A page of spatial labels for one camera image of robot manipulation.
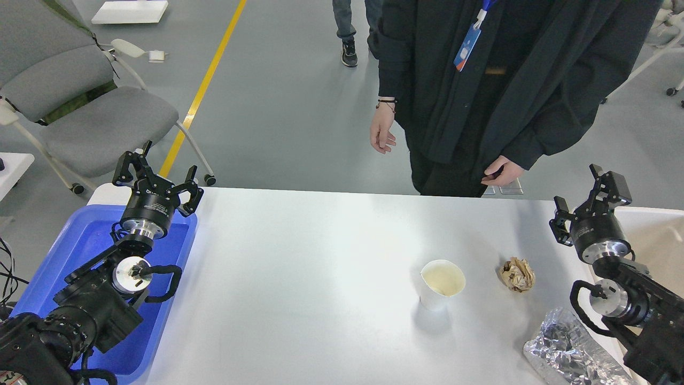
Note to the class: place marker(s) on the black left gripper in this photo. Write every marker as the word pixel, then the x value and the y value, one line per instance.
pixel 150 209

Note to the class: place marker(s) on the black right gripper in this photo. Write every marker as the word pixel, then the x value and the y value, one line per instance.
pixel 597 236

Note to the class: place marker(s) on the white paper cup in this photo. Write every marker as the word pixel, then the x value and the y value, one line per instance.
pixel 441 280

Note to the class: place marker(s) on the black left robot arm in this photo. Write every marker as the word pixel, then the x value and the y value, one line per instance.
pixel 99 306

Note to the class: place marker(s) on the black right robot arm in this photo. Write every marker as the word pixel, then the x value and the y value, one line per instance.
pixel 626 303

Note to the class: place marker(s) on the person's left hand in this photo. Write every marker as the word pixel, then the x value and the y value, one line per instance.
pixel 502 172

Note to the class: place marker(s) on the person's right hand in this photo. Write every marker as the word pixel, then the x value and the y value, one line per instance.
pixel 381 138

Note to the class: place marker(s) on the beige plastic bin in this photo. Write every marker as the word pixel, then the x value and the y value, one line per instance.
pixel 656 237

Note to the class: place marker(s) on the crumpled brown paper ball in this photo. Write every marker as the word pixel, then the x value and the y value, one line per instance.
pixel 517 275

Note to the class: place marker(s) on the grey folding chair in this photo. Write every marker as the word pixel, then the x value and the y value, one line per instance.
pixel 79 104

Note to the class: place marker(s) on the crumpled silver foil bag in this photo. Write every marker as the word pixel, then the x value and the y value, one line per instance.
pixel 563 352

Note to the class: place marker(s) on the white side table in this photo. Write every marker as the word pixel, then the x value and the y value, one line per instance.
pixel 16 164

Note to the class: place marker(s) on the white flat board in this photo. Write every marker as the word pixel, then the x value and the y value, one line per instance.
pixel 130 12

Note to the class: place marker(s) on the person in black clothes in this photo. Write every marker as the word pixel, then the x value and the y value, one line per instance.
pixel 532 87

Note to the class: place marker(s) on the blue plastic tray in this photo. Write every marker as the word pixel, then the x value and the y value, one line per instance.
pixel 84 236

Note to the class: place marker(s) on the white chair with wheels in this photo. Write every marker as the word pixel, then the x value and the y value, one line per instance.
pixel 665 36

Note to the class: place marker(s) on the person in grey jeans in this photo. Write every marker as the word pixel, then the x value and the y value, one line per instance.
pixel 346 31

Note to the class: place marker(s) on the blue lanyard badge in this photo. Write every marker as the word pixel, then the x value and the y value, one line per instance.
pixel 470 40

